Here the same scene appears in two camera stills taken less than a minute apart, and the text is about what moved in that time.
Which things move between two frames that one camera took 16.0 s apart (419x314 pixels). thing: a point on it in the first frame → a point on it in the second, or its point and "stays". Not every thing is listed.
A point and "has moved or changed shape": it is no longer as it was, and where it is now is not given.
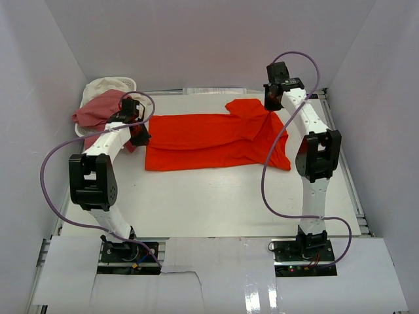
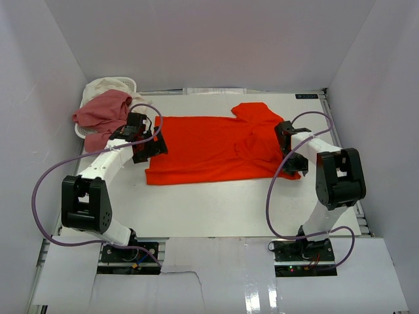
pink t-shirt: [94, 114] stays
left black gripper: [143, 140] → [158, 147]
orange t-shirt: [247, 136] has moved or changed shape
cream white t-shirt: [114, 84] stays
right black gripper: [268, 105] → [302, 166]
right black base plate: [292, 260] stays
